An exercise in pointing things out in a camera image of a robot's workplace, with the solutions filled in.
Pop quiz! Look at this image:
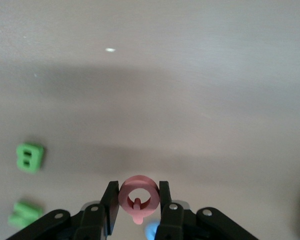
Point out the green capital letter N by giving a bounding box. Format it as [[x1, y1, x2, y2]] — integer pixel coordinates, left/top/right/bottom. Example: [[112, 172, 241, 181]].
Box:
[[7, 199, 44, 229]]

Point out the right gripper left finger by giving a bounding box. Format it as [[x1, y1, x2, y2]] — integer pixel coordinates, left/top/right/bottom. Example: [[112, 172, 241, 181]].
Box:
[[4, 181, 120, 240]]

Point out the blue capital letter C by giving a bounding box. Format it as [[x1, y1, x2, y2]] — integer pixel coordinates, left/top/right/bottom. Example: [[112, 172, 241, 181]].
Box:
[[143, 219, 160, 240]]

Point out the green capital letter B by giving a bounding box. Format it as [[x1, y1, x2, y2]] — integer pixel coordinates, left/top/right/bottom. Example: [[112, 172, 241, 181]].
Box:
[[15, 142, 45, 175]]

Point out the pink capital letter Q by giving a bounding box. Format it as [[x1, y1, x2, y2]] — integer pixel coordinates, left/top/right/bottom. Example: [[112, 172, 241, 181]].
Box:
[[118, 174, 161, 225]]

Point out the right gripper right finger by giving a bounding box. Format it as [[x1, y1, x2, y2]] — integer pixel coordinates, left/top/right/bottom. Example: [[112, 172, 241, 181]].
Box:
[[154, 181, 260, 240]]

